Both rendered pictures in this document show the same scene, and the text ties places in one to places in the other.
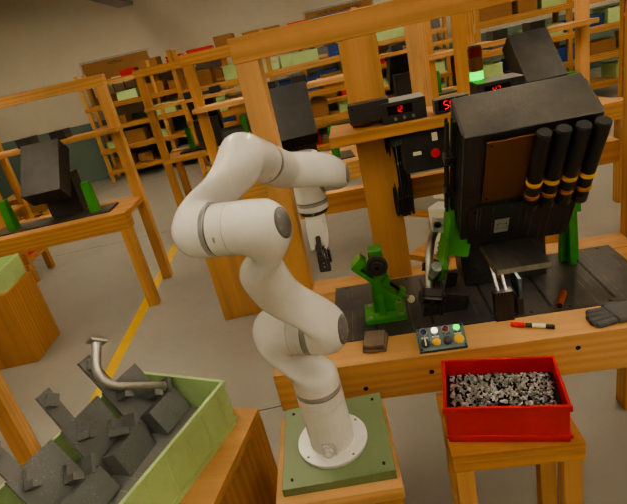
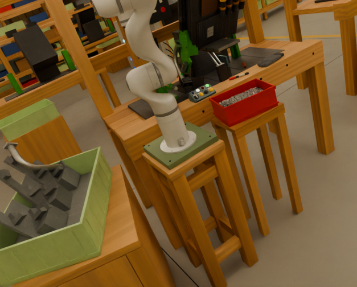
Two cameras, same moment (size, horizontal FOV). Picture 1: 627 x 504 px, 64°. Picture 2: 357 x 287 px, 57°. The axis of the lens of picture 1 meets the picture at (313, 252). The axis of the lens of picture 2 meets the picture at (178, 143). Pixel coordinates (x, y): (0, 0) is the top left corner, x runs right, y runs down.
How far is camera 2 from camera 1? 0.78 m
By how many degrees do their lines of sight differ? 23
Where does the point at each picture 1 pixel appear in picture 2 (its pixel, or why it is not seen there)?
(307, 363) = (159, 95)
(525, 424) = (259, 103)
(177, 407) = (74, 175)
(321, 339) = (169, 68)
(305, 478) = (176, 157)
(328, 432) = (179, 130)
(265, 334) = (137, 78)
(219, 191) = not seen: outside the picture
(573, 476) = (282, 123)
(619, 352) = (277, 76)
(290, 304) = (154, 46)
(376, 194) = not seen: hidden behind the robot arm
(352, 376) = not seen: hidden behind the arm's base
